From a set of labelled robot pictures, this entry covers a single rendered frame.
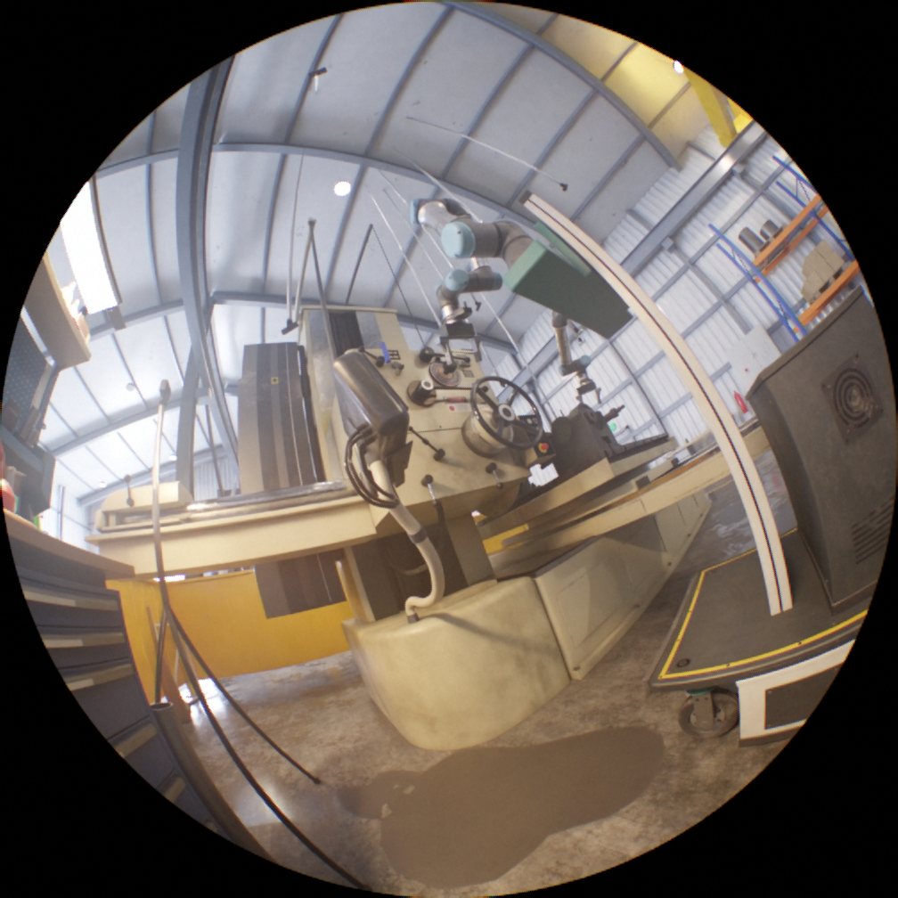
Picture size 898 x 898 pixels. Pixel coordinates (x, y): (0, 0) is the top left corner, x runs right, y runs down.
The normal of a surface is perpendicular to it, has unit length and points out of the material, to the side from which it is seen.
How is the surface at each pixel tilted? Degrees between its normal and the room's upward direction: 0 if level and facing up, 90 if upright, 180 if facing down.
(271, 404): 90
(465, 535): 90
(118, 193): 169
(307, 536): 90
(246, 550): 90
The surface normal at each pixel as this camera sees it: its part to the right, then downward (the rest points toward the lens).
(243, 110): 0.17, 0.88
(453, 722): -0.06, -0.33
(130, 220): 0.49, 0.84
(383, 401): 0.20, -0.42
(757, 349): -0.83, 0.12
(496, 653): 0.43, -0.47
